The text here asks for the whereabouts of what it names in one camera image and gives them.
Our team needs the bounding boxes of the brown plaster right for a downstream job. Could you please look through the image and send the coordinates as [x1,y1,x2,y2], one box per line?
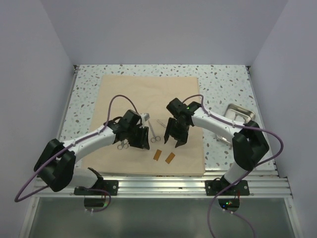
[165,153,175,164]

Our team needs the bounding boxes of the steel scissors far left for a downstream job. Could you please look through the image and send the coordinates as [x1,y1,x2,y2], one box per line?
[117,141,125,150]

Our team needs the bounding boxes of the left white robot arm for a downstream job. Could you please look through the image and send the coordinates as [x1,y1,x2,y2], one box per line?
[34,110,150,195]

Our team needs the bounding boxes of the steel scissors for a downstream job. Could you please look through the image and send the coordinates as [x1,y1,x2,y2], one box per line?
[117,141,125,150]
[148,121,161,143]

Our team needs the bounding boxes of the brown plaster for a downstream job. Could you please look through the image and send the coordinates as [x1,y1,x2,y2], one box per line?
[165,153,175,164]
[153,149,162,161]

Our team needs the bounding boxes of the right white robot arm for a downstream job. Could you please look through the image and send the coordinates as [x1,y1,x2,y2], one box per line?
[164,98,269,195]

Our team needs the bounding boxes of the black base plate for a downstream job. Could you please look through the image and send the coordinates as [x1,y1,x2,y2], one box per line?
[205,178,250,196]
[74,180,119,196]

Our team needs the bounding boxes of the steel scissors centre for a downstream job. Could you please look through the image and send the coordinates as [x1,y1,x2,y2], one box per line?
[148,121,161,143]

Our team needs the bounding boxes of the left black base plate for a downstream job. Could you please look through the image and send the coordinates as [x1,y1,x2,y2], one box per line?
[74,180,119,196]

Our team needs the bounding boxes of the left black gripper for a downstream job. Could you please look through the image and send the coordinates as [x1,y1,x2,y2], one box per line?
[126,124,150,149]

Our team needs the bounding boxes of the brown plaster left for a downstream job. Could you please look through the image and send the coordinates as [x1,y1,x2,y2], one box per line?
[153,149,162,161]

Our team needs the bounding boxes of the stainless steel tray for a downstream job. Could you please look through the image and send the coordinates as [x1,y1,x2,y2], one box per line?
[215,103,256,143]

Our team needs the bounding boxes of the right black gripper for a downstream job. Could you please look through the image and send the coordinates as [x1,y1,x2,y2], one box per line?
[164,118,190,147]

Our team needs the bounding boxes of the beige cloth drape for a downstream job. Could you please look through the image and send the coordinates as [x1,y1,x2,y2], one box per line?
[82,75,205,176]

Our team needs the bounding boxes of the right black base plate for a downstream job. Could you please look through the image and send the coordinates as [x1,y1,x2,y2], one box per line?
[205,178,250,196]

